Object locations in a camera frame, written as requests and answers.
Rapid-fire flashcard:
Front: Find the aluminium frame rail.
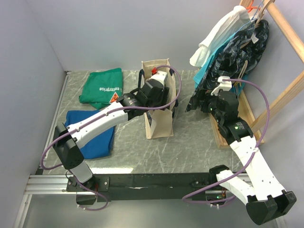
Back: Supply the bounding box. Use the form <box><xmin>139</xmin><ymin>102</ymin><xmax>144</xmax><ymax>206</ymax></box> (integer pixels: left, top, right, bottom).
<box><xmin>13</xmin><ymin>71</ymin><xmax>89</xmax><ymax>228</ymax></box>

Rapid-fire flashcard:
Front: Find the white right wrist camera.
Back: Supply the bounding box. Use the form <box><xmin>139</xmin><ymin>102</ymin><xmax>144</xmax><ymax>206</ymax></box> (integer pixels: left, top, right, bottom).
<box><xmin>211</xmin><ymin>76</ymin><xmax>232</xmax><ymax>96</ymax></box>

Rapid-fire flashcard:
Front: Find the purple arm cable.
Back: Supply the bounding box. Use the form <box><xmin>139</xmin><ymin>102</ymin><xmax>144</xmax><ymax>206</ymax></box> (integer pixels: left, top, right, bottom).
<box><xmin>182</xmin><ymin>79</ymin><xmax>270</xmax><ymax>209</ymax></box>
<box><xmin>40</xmin><ymin>65</ymin><xmax>182</xmax><ymax>211</ymax></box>

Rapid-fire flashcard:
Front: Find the beige canvas tote bag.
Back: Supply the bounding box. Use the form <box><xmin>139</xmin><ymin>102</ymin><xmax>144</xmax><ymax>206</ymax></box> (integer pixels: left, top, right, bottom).
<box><xmin>138</xmin><ymin>58</ymin><xmax>177</xmax><ymax>139</ymax></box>

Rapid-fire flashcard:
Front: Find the folded green t-shirt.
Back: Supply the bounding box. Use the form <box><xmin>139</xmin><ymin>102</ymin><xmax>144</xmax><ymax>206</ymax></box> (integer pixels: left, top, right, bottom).
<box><xmin>79</xmin><ymin>68</ymin><xmax>123</xmax><ymax>110</ymax></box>

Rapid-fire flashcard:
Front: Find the white hanging shirt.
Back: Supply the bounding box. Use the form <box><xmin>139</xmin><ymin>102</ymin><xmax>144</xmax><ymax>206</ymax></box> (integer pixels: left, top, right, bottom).
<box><xmin>190</xmin><ymin>5</ymin><xmax>250</xmax><ymax>67</ymax></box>

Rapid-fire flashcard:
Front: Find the orange plastic hanger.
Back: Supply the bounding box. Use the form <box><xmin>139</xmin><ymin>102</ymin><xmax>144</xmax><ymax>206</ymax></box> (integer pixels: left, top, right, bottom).
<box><xmin>246</xmin><ymin>0</ymin><xmax>259</xmax><ymax>13</ymax></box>

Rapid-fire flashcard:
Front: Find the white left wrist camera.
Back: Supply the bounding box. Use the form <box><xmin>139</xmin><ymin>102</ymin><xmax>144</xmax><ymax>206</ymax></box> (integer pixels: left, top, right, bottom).
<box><xmin>151</xmin><ymin>68</ymin><xmax>168</xmax><ymax>85</ymax></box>

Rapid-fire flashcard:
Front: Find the teal hanging shirt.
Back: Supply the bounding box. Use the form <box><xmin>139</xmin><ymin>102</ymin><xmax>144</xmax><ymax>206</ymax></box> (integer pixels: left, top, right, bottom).
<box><xmin>193</xmin><ymin>33</ymin><xmax>235</xmax><ymax>89</ymax></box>

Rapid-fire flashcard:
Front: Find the wooden clothes rack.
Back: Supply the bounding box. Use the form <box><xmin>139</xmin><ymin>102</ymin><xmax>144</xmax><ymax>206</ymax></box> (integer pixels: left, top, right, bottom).
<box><xmin>206</xmin><ymin>0</ymin><xmax>304</xmax><ymax>149</ymax></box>

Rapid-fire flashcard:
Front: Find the dark patterned hanging shirt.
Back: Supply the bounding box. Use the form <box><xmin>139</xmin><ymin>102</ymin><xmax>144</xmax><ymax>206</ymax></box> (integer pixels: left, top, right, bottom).
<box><xmin>186</xmin><ymin>19</ymin><xmax>270</xmax><ymax>112</ymax></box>

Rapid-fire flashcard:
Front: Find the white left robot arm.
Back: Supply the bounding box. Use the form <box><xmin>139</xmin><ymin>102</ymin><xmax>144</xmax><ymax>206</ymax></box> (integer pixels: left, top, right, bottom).
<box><xmin>53</xmin><ymin>77</ymin><xmax>170</xmax><ymax>191</ymax></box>

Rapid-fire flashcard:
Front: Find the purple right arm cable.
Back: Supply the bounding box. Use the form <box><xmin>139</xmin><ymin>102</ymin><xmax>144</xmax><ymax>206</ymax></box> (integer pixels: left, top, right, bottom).
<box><xmin>182</xmin><ymin>79</ymin><xmax>270</xmax><ymax>209</ymax></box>

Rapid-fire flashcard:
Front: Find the folded blue cloth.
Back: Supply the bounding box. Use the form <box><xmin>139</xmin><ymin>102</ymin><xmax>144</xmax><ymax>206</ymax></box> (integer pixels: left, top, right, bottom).
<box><xmin>65</xmin><ymin>110</ymin><xmax>115</xmax><ymax>160</ymax></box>

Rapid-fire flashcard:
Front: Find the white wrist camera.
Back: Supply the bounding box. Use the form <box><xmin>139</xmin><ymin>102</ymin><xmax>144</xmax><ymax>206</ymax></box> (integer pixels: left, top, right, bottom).
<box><xmin>211</xmin><ymin>76</ymin><xmax>232</xmax><ymax>96</ymax></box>
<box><xmin>151</xmin><ymin>68</ymin><xmax>168</xmax><ymax>85</ymax></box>

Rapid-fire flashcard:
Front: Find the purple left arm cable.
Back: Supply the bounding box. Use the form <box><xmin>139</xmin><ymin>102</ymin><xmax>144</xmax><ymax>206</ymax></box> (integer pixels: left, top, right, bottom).
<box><xmin>40</xmin><ymin>65</ymin><xmax>182</xmax><ymax>211</ymax></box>

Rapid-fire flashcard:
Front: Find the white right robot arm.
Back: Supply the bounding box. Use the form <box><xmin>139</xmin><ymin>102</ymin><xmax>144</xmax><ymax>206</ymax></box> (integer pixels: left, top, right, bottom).
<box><xmin>193</xmin><ymin>89</ymin><xmax>297</xmax><ymax>225</ymax></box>

